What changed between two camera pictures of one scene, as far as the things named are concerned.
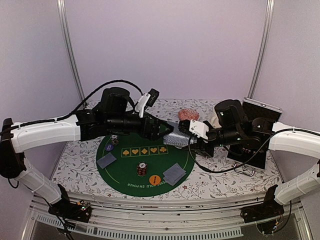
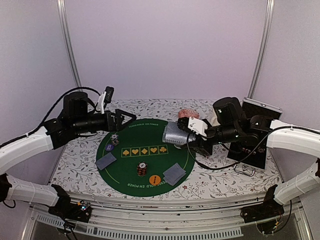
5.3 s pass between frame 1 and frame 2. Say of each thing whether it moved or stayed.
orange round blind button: stayed
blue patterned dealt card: stayed
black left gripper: moved
